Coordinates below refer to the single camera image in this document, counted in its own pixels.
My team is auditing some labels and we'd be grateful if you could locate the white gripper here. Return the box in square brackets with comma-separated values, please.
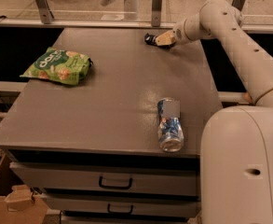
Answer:
[156, 20, 191, 47]

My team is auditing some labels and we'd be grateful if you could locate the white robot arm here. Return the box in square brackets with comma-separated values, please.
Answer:
[157, 0, 273, 224]

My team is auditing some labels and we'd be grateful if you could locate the green rice chip bag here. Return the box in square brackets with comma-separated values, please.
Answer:
[21, 48, 92, 86]

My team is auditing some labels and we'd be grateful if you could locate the crushed clear plastic bottle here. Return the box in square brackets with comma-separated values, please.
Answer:
[157, 97, 184, 153]

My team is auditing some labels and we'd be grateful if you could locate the grey drawer cabinet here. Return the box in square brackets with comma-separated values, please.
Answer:
[0, 28, 221, 224]

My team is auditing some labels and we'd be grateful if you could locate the brown cardboard box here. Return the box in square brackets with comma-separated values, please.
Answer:
[0, 156, 48, 224]

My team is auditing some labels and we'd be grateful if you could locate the middle metal bracket post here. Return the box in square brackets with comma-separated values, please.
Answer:
[151, 0, 162, 27]

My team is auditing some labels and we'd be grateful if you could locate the left metal bracket post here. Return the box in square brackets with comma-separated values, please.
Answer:
[35, 0, 54, 24]

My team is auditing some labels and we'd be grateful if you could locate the top drawer black handle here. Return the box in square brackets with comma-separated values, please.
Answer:
[98, 176, 133, 190]

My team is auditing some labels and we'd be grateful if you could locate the drawer black handle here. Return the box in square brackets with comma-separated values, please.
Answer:
[107, 203, 134, 215]
[98, 176, 133, 190]

